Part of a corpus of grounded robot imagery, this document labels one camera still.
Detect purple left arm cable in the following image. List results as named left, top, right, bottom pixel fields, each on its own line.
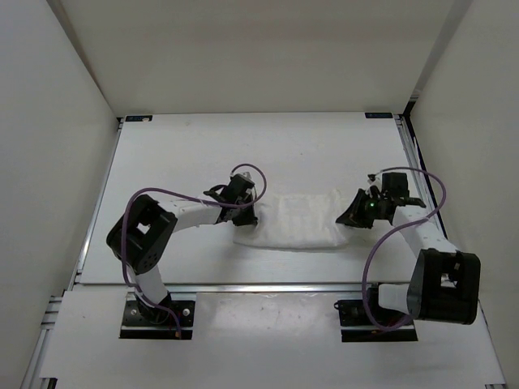
left=121, top=163, right=268, bottom=336

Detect blue left corner label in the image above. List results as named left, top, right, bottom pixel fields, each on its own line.
left=125, top=115, right=153, bottom=122

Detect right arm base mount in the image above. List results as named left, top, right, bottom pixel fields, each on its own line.
left=334, top=300, right=418, bottom=343

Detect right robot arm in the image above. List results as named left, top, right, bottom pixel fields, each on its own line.
left=336, top=167, right=481, bottom=332

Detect aluminium front table rail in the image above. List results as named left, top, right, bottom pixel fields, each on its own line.
left=72, top=281, right=406, bottom=295

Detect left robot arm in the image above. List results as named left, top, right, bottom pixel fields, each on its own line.
left=106, top=173, right=258, bottom=324

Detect white pleated skirt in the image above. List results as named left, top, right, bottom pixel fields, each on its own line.
left=234, top=190, right=353, bottom=251

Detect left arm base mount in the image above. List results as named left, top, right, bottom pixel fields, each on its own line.
left=119, top=293, right=195, bottom=340

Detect blue corner label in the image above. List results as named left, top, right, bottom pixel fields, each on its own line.
left=125, top=115, right=153, bottom=122
left=365, top=112, right=393, bottom=119

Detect blue right corner label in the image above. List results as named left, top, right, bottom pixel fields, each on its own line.
left=365, top=112, right=393, bottom=119

